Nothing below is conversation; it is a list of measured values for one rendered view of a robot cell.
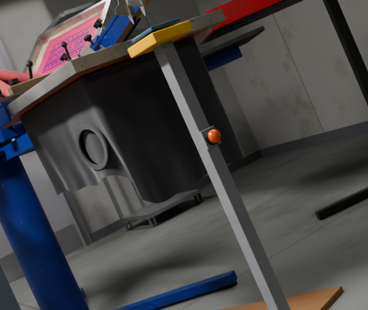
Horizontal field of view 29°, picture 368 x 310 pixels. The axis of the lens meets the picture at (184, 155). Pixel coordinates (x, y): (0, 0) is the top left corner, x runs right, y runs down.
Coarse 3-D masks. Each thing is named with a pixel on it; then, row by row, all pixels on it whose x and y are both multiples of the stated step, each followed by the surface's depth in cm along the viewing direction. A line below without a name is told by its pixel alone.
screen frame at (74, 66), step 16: (208, 16) 222; (224, 16) 225; (192, 32) 218; (112, 48) 199; (128, 48) 202; (80, 64) 193; (96, 64) 195; (48, 80) 204; (64, 80) 197; (32, 96) 214; (16, 112) 226
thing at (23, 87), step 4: (52, 72) 254; (40, 76) 250; (44, 76) 251; (28, 80) 248; (32, 80) 248; (36, 80) 249; (40, 80) 250; (16, 84) 245; (20, 84) 245; (24, 84) 246; (28, 84) 247; (32, 84) 248; (8, 88) 245; (12, 88) 243; (16, 88) 244; (20, 88) 245; (24, 88) 246; (28, 88) 247; (12, 92) 243; (16, 92) 244; (24, 92) 245
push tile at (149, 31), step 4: (172, 20) 185; (176, 20) 186; (160, 24) 182; (164, 24) 183; (168, 24) 184; (172, 24) 186; (148, 28) 182; (152, 28) 181; (156, 28) 182; (160, 28) 184; (164, 28) 187; (144, 32) 183; (148, 32) 182; (152, 32) 184; (140, 36) 185; (144, 36) 185; (132, 40) 188; (136, 40) 187; (140, 40) 189
